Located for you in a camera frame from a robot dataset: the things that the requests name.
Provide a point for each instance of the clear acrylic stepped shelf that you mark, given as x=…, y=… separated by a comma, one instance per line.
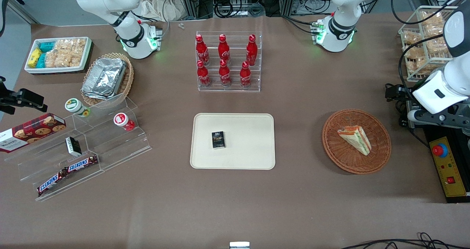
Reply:
x=110, y=146

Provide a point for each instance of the beige plastic tray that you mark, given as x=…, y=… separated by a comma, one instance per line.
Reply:
x=246, y=142

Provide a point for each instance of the red tartan cookie box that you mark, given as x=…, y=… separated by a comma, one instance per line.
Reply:
x=33, y=131

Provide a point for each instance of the clear acrylic bottle rack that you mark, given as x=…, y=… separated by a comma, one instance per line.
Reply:
x=235, y=89

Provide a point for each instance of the green lid yogurt cup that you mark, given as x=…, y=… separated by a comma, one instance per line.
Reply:
x=75, y=106

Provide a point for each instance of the round brown wicker basket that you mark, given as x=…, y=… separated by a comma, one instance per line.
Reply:
x=345, y=157

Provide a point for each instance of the small white edge block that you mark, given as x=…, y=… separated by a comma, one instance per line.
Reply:
x=239, y=245

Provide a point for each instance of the clear bagged pastry snack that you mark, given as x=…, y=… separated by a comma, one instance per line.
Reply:
x=435, y=30
x=415, y=52
x=412, y=38
x=437, y=46
x=431, y=17
x=420, y=66

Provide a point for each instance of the red cola bottle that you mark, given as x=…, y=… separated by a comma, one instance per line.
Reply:
x=224, y=50
x=203, y=76
x=245, y=77
x=224, y=75
x=252, y=52
x=202, y=52

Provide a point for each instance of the red lid yogurt cup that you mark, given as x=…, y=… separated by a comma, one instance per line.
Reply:
x=122, y=120

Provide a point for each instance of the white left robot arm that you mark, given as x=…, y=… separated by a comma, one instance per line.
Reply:
x=341, y=28

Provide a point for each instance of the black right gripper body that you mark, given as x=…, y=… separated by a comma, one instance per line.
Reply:
x=10, y=98

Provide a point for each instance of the yellow snack pack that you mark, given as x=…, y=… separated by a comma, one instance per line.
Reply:
x=34, y=57

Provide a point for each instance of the small black card box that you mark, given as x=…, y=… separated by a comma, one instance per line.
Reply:
x=218, y=140

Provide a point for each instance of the stacked foil containers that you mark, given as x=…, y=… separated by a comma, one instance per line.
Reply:
x=104, y=78

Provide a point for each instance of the yellow emergency stop box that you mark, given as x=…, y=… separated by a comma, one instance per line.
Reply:
x=449, y=172

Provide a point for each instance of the small black white box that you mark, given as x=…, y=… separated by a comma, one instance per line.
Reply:
x=73, y=146

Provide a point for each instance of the black machine housing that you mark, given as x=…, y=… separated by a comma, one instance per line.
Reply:
x=464, y=157

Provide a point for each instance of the teal snack pack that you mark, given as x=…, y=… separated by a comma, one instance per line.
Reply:
x=41, y=61
x=47, y=46

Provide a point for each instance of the triangular sandwich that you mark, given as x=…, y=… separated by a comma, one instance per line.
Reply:
x=355, y=139

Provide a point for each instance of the beige cloth bag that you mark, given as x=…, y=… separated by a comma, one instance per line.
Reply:
x=158, y=4

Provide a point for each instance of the oval light wicker basket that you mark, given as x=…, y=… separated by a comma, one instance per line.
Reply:
x=127, y=82

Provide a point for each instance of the white rectangular plastic bin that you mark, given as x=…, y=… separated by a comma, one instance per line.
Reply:
x=58, y=70

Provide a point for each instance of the black curved bar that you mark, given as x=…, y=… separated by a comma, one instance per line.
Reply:
x=3, y=10

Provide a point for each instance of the clear rice cracker bag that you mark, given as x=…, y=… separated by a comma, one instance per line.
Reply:
x=79, y=50
x=51, y=58
x=64, y=52

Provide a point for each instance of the snickers chocolate bar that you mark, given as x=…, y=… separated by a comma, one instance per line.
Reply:
x=81, y=163
x=51, y=183

